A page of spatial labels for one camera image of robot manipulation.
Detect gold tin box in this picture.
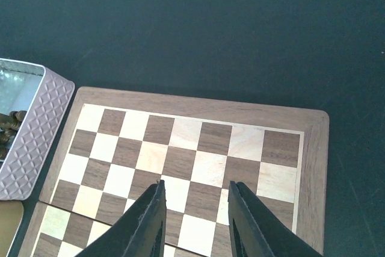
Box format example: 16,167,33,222
0,200,24,257

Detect dark brown chess pieces pile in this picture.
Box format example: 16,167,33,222
1,110,27,161

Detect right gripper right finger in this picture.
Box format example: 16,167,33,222
228,181,321,257

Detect wooden chessboard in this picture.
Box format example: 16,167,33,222
19,87,329,256

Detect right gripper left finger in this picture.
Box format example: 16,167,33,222
77,180,167,257

